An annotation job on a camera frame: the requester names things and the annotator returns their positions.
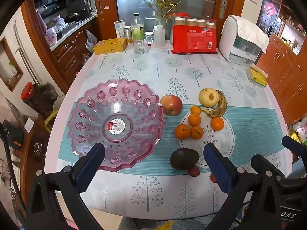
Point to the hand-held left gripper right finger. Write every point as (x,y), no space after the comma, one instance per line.
(219,172)

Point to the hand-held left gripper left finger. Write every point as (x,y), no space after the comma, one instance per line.
(88,172)

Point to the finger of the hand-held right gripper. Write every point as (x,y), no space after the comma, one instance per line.
(261,161)
(291,145)

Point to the red jujube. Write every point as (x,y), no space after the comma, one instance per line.
(193,170)
(212,177)

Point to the dark avocado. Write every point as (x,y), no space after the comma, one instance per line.
(184,159)

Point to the pink plastic fruit plate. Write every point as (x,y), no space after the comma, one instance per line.
(96,124)

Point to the small tangerine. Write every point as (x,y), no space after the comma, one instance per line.
(195,110)
(194,119)

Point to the spotted ripe banana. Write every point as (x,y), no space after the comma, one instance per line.
(221,107)

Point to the yellow pear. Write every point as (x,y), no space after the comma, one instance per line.
(207,98)

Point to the red apple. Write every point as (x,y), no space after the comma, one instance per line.
(171,105)

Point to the yellow green packet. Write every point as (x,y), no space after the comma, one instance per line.
(295,137)

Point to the white printed plastic bag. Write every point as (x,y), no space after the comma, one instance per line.
(302,129)

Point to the dark ceramic pot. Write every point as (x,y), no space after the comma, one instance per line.
(39,151)

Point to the wooden side cabinet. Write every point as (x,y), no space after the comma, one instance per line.
(28,170)

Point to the yellow plastic bag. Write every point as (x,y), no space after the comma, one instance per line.
(50,118)

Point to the white pot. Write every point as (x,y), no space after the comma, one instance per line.
(58,103)

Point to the yellow sponge pack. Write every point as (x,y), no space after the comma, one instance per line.
(257,76)

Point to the white paper card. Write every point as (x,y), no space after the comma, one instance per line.
(28,124)

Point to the red lid jar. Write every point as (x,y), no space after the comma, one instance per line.
(38,100)

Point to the tree print tablecloth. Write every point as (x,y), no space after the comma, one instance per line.
(191,64)

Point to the clear plastic bottle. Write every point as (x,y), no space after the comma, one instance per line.
(86,58)

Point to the white countertop appliance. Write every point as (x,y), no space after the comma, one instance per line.
(230,43)

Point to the white towel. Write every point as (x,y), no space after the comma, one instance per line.
(249,31)

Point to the wooden kitchen cabinet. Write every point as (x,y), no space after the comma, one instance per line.
(69,52)

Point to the yellow tin box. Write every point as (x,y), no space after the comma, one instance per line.
(109,46)

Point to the hanging plastic bag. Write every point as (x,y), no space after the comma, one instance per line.
(91,43)

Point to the red pack of paper cups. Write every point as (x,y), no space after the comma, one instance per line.
(194,40)

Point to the clear glass cup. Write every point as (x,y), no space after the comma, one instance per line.
(140,45)

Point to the pink paper decoration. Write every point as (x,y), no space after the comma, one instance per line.
(270,8)

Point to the metal tin can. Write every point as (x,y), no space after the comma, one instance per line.
(128,34)

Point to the pale green jug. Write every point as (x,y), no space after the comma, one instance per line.
(171,36)

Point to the white blue carton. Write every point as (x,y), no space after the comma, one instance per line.
(119,28)

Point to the white squeeze bottle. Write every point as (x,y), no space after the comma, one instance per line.
(159,36)

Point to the small glass jar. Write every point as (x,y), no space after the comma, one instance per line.
(149,36)

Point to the glass bottle green label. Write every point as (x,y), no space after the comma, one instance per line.
(137,30)

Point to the wooden wall cabinet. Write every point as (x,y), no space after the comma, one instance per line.
(283,76)

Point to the white wall pipes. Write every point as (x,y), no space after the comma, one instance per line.
(26,52)

